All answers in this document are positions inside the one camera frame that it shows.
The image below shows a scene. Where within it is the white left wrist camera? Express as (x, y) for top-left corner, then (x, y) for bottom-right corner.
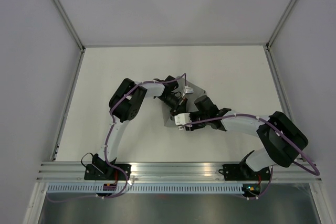
(183, 86), (194, 96)

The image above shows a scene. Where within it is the left aluminium frame post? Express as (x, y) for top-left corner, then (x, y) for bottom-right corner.
(36, 0), (86, 51)

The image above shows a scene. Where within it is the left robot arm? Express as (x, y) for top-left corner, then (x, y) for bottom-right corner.
(87, 73), (187, 180)

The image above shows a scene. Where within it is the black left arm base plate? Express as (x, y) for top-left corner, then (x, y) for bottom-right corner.
(84, 164), (131, 181)

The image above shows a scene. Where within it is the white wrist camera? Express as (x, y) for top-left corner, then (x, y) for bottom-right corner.
(174, 113), (192, 130)
(183, 86), (194, 96)

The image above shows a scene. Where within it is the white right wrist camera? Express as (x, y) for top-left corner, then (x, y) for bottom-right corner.
(174, 113), (192, 130)

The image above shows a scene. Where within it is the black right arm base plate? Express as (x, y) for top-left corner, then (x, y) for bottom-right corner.
(222, 163), (271, 182)

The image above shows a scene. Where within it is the grey cloth napkin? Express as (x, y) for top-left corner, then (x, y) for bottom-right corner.
(161, 78), (206, 127)

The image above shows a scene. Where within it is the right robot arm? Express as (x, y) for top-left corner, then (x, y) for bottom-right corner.
(183, 95), (308, 179)

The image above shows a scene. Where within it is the aluminium frame post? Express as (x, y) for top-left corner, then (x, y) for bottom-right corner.
(265, 0), (316, 50)
(36, 0), (86, 51)

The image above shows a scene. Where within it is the right aluminium frame post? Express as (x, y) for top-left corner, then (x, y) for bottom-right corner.
(265, 0), (316, 50)

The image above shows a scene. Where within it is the aluminium front rail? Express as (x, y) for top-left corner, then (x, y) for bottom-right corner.
(35, 162), (322, 184)

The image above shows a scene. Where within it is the white slotted cable duct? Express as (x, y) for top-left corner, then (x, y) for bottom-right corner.
(47, 183), (244, 194)

